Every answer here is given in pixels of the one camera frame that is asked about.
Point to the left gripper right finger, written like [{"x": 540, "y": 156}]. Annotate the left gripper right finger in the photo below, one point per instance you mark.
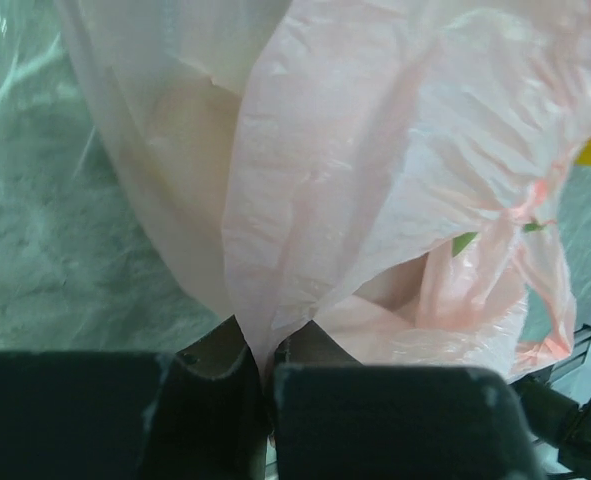
[{"x": 338, "y": 419}]

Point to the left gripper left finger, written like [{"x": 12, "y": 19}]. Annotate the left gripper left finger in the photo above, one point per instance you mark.
[{"x": 194, "y": 414}]

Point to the pink plastic bag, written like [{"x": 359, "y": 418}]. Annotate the pink plastic bag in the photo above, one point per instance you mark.
[{"x": 390, "y": 170}]

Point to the aluminium rail frame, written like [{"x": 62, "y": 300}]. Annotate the aluminium rail frame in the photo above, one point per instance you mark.
[{"x": 540, "y": 370}]

